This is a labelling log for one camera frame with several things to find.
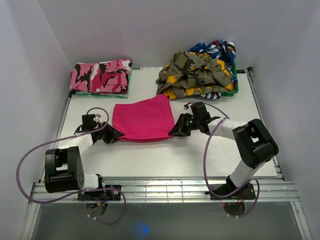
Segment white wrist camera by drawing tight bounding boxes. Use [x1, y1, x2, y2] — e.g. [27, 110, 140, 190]
[183, 102, 193, 111]
[93, 113, 101, 123]

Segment purple cable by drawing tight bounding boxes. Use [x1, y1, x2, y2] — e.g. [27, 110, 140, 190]
[16, 107, 127, 225]
[203, 102, 261, 219]

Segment olive yellow camouflage trousers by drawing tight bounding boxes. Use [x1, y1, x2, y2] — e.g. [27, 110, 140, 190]
[155, 51, 234, 100]

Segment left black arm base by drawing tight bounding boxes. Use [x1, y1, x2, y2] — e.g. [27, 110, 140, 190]
[77, 185, 122, 217]

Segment green plastic bin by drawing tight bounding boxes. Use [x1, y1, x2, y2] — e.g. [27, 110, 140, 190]
[219, 62, 240, 97]

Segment blue white camouflage trousers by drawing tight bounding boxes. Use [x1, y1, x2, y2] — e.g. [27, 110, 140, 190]
[188, 40, 239, 100]

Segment pink camouflage folded trousers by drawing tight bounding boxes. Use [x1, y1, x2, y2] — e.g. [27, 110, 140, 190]
[69, 58, 133, 95]

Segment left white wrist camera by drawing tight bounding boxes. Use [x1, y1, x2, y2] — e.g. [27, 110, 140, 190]
[93, 113, 101, 123]

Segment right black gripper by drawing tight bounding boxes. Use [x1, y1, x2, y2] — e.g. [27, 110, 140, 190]
[169, 113, 201, 137]

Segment aluminium front rail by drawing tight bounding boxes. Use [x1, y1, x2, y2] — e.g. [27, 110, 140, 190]
[28, 176, 301, 205]

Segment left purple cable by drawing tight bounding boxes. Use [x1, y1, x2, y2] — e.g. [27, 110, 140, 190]
[16, 107, 127, 225]

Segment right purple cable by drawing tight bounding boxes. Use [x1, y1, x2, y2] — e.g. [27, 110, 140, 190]
[203, 102, 261, 219]

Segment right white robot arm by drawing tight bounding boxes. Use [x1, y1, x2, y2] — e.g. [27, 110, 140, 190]
[168, 102, 279, 199]

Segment magenta pink trousers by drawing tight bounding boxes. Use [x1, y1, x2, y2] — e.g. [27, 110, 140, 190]
[112, 94, 175, 143]

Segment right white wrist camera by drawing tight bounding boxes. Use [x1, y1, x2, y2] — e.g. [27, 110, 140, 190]
[183, 102, 193, 111]

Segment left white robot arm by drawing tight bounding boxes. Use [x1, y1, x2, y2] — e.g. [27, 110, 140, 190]
[44, 114, 125, 200]

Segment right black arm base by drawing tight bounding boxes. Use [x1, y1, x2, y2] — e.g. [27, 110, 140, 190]
[205, 183, 260, 218]

